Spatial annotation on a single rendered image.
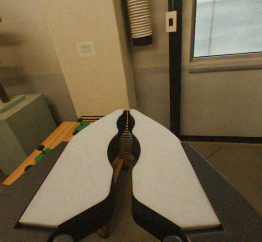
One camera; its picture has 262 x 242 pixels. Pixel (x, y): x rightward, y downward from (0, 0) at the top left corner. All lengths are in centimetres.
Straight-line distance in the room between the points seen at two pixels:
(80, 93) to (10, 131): 65
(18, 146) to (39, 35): 102
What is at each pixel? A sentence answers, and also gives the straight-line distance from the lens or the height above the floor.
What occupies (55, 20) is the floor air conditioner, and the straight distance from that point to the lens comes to 141.
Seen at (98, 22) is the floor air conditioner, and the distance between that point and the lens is 127.
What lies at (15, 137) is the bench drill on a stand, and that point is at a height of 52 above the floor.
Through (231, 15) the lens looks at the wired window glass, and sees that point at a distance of 162.
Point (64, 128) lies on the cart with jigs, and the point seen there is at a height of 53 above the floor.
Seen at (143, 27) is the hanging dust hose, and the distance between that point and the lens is 131.
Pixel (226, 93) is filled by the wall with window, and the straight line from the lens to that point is 171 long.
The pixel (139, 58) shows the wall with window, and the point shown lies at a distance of 154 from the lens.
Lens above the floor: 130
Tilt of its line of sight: 30 degrees down
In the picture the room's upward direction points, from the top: 9 degrees counter-clockwise
